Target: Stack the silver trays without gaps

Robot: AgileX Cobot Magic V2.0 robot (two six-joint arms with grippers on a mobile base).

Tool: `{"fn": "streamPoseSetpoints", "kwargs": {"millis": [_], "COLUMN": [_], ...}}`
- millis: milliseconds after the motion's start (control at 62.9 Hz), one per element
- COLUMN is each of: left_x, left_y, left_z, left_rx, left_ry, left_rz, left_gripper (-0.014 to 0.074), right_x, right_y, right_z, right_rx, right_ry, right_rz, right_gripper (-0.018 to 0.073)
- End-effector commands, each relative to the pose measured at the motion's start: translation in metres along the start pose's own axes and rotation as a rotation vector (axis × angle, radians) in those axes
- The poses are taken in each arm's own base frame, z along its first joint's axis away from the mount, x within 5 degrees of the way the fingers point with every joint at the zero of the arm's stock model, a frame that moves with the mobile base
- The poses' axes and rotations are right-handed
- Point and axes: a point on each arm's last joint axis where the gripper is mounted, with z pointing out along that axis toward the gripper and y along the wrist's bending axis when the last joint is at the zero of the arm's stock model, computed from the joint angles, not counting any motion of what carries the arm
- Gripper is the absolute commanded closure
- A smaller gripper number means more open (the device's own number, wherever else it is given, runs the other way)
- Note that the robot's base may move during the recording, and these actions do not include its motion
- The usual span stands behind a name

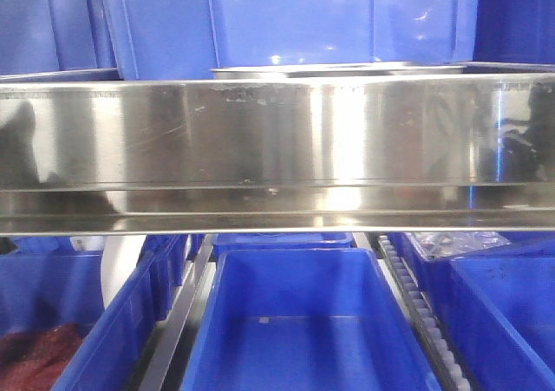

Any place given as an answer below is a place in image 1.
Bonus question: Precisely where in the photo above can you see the white roller conveyor rail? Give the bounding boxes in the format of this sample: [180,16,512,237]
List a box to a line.
[377,235,472,391]

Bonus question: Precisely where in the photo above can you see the blue bin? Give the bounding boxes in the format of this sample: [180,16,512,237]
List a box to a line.
[388,231,554,297]
[1,235,187,390]
[182,248,440,390]
[212,232,354,257]
[448,242,555,391]

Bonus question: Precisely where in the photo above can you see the blue crate upper right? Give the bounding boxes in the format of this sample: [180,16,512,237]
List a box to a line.
[473,0,554,64]

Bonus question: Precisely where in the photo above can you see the blue bin lower centre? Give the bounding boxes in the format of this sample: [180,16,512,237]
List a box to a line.
[182,248,440,390]

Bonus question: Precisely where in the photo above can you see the blue crate upper left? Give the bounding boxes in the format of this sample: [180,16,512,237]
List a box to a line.
[1,0,119,82]

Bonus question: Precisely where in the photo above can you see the blue bin lower right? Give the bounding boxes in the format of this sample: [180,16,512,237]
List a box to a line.
[448,242,555,391]

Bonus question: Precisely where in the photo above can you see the stainless steel shelf front panel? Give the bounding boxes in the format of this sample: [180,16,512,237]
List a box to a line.
[1,73,554,235]

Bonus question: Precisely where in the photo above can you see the blue bin lower left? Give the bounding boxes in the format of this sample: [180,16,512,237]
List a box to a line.
[1,235,187,390]

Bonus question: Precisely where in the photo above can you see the clear plastic bag of parts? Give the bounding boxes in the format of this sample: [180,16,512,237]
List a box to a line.
[408,231,512,258]

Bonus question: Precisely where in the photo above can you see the silver metal tray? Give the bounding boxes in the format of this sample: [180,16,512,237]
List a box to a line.
[212,62,464,80]

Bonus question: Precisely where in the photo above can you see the blue bin behind centre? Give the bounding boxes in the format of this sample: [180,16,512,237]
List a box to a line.
[212,232,354,257]

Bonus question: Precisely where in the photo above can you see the red mesh bag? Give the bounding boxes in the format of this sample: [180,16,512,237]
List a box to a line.
[1,323,83,390]

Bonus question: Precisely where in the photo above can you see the blue bin behind right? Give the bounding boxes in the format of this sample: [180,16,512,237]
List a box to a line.
[388,231,554,297]

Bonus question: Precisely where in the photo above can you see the large blue crate upper centre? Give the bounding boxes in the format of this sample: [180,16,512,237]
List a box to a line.
[102,0,478,80]

